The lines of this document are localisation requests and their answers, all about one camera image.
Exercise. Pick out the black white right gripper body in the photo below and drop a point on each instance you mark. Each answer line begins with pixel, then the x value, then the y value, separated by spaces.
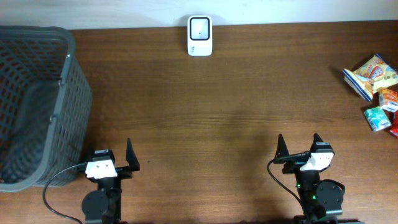
pixel 294 162

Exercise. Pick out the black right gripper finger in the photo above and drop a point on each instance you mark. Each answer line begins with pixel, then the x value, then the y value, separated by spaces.
pixel 281 150
pixel 317 138

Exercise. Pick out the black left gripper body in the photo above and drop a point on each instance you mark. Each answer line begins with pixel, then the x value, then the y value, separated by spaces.
pixel 122 173

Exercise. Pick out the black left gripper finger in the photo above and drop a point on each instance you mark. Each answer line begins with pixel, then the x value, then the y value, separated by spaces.
pixel 131 157
pixel 89 153

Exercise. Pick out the teal tissue pack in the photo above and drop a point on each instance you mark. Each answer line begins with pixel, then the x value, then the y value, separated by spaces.
pixel 377 119

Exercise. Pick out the red snack bag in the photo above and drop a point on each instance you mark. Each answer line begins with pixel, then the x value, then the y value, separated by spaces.
pixel 394 128

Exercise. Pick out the orange tissue pack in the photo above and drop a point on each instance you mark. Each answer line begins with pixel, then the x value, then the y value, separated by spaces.
pixel 388 100

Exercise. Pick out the yellow snack bag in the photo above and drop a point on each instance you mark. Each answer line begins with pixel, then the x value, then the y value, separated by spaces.
pixel 369 78

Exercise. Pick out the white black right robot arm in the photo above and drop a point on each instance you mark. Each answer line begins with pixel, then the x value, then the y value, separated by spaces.
pixel 320 200

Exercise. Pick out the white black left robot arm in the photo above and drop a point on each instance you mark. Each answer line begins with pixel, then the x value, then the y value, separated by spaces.
pixel 103 205

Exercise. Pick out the grey plastic basket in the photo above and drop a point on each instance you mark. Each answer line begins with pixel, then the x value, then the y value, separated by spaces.
pixel 45 107

